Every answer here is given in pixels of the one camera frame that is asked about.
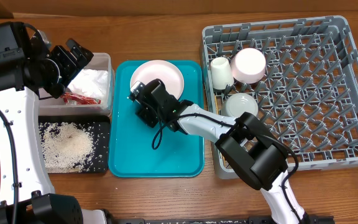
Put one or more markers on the pink bowl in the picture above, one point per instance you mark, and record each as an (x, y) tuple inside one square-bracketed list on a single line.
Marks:
[(248, 65)]

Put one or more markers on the pile of rice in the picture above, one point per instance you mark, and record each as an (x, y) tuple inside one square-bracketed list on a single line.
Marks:
[(65, 146)]

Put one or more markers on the white napkin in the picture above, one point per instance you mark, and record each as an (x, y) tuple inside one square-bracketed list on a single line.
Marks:
[(90, 83)]

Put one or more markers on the grey dishwasher rack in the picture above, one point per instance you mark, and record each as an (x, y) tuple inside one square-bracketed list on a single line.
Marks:
[(308, 97)]

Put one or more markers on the red snack wrapper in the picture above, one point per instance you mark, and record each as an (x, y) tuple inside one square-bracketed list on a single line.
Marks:
[(76, 99)]

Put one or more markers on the pink plate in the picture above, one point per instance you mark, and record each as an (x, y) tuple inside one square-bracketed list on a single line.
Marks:
[(163, 70)]

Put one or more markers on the clear plastic bin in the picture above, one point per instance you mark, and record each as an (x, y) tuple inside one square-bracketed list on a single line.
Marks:
[(53, 107)]

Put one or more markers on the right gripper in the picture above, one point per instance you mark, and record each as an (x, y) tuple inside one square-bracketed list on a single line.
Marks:
[(148, 116)]

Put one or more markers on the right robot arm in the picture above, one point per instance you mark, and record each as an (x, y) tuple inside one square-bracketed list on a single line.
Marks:
[(258, 158)]

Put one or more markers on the teal serving tray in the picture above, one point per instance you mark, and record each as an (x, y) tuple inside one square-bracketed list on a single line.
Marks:
[(130, 144)]

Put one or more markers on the white cup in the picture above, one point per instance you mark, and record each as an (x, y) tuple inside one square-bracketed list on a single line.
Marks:
[(221, 73)]

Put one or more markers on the grey bowl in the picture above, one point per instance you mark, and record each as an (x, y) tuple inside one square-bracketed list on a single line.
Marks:
[(239, 103)]

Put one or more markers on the black plastic tray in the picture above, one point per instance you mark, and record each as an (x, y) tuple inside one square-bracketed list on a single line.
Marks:
[(101, 143)]

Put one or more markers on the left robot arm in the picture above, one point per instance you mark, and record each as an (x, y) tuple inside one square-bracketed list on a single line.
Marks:
[(26, 192)]

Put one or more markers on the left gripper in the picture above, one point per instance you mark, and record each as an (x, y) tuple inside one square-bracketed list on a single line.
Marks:
[(71, 65)]

